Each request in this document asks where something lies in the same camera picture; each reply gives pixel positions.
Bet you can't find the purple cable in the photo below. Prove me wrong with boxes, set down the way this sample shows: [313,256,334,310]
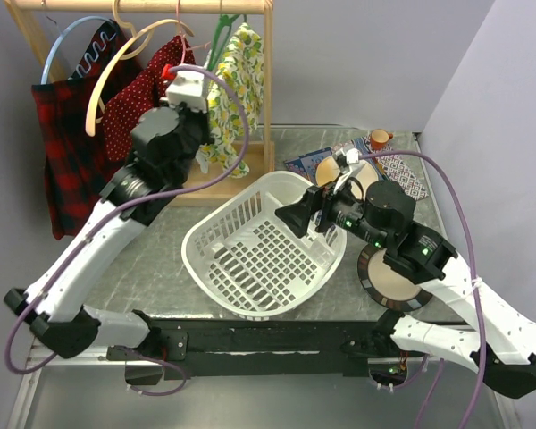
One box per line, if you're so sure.
[356,149,485,429]
[4,63,251,375]

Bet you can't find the light wooden hanger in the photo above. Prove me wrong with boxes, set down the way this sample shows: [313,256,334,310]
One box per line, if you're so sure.
[85,1,195,137]

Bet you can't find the pink wire hanger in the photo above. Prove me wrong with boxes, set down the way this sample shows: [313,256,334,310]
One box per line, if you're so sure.
[175,0,212,63]

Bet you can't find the aluminium rail frame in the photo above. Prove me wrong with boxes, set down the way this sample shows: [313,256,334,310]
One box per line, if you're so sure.
[6,325,130,429]

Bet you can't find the wooden clothes rack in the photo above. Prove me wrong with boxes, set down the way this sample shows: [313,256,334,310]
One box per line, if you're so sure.
[4,0,275,206]

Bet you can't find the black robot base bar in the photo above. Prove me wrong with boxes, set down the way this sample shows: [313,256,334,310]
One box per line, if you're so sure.
[107,318,419,380]

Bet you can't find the light blue hanger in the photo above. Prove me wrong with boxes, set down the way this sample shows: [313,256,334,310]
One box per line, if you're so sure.
[40,15,116,85]

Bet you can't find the beige floral plate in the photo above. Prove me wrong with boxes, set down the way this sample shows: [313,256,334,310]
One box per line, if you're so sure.
[315,156,380,199]

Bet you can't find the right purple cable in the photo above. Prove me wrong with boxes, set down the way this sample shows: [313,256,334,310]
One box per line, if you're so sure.
[356,149,485,429]

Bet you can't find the dark rimmed plate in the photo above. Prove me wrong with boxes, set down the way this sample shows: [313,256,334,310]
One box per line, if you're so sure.
[357,245,432,313]

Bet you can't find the lemon print garment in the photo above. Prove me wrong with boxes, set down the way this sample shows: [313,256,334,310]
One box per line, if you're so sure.
[194,21,265,180]

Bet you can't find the green plastic hanger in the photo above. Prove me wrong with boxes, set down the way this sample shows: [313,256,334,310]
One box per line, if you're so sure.
[205,14,247,72]

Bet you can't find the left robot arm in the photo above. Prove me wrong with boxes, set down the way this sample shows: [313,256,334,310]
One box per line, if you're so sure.
[4,103,210,359]

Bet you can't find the patterned placemat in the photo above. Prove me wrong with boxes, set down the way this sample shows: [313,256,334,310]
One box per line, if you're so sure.
[284,133,428,201]

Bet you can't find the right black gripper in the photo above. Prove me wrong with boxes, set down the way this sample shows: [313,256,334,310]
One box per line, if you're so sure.
[274,170,389,249]

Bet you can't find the orange cup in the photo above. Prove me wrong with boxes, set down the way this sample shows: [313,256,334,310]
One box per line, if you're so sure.
[369,129,393,151]

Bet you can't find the white laundry basket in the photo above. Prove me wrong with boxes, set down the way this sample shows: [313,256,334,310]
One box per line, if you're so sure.
[181,171,347,321]

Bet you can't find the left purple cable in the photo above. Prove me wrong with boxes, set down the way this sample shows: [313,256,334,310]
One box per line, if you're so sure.
[4,63,251,375]

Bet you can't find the red black plaid skirt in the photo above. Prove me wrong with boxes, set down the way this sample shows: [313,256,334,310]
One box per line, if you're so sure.
[31,16,126,240]

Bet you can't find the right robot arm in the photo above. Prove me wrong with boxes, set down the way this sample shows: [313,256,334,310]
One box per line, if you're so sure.
[275,181,536,399]

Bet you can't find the red polka dot garment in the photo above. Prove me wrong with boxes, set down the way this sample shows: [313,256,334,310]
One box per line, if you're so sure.
[101,36,195,162]

